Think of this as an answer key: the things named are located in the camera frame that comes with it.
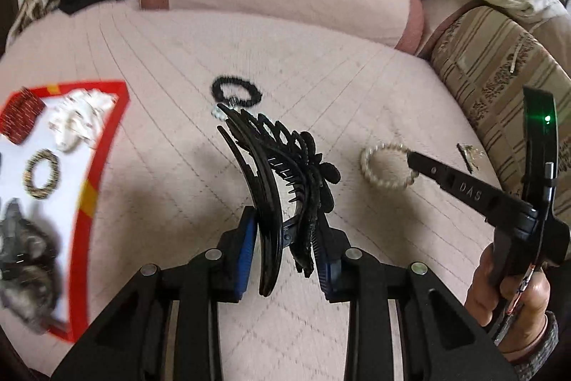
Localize grey fuzzy scrunchie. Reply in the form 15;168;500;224
0;199;63;332

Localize bumpy black hair tie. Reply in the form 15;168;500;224
209;75;263;120

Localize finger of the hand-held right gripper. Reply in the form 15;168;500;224
407;151;538;226

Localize person's right hand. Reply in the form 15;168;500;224
470;247;551;360

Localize person's right forearm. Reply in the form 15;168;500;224
500;310;560;381

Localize white pearl bracelet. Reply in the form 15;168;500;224
360;142;420;189

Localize red patterned scrunchie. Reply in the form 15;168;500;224
0;89;45;145

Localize gold and black beaded bracelet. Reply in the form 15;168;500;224
24;149;61;200

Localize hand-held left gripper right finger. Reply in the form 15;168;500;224
312;225;520;381

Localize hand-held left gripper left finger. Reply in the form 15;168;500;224
51;206;259;381

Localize white patterned scrunchie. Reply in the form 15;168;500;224
47;91;114;152

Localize striped beige sofa cushion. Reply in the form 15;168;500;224
430;6;571;203

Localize white sheet with red border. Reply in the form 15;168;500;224
0;81;130;341

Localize black hair claw clip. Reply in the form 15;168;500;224
217;106;342;297

